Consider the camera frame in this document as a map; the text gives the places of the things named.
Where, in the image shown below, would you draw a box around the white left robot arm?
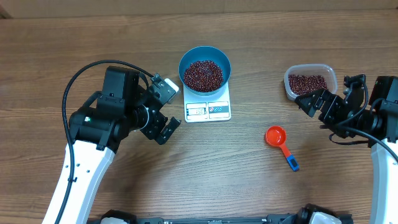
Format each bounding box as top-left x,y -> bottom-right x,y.
43,66 -> 180,223

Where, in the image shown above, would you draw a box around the blue bowl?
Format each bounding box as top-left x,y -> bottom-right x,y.
178,46 -> 232,96

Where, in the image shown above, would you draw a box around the red beans in bowl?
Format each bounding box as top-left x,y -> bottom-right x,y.
183,60 -> 224,93

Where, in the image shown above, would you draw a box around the white kitchen scale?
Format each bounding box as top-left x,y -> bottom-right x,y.
183,83 -> 232,123

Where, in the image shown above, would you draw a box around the clear plastic container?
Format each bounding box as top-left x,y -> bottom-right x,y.
284,63 -> 338,101

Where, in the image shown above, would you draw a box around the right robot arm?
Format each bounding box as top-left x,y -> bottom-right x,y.
295,74 -> 397,223

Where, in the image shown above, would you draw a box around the red measuring scoop blue handle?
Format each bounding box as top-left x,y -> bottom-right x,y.
264,126 -> 300,172

